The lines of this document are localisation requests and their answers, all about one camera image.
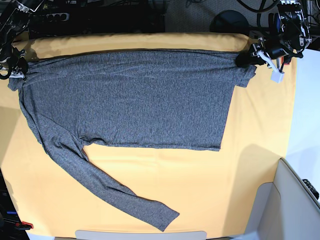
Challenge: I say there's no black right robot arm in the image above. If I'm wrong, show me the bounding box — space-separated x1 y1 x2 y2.
0 0 43 80

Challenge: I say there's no white plastic tray edge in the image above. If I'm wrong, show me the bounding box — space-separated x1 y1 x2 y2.
75 230 207 240

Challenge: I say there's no red black clamp right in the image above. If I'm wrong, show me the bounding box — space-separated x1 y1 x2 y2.
281 55 292 66

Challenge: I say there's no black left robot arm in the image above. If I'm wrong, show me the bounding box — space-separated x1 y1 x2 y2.
235 0 312 68

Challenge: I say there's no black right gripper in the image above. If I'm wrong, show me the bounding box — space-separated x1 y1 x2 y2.
0 44 29 79

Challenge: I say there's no grey long-sleeve T-shirt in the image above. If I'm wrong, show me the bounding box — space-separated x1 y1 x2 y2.
8 49 256 231

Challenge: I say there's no black round stand base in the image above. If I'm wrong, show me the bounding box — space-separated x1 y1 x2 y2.
209 10 250 36

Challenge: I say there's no black power strip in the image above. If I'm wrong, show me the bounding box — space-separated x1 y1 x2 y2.
31 12 70 23

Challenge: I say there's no white cardboard box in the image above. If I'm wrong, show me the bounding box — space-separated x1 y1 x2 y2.
243 158 320 240

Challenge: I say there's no red black clamp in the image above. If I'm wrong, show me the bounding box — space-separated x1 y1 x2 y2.
14 221 34 231
281 55 292 66

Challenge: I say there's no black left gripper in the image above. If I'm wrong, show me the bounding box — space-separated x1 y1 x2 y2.
235 38 289 68

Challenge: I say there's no red black clamp left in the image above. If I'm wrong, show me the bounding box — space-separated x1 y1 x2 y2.
14 221 34 231

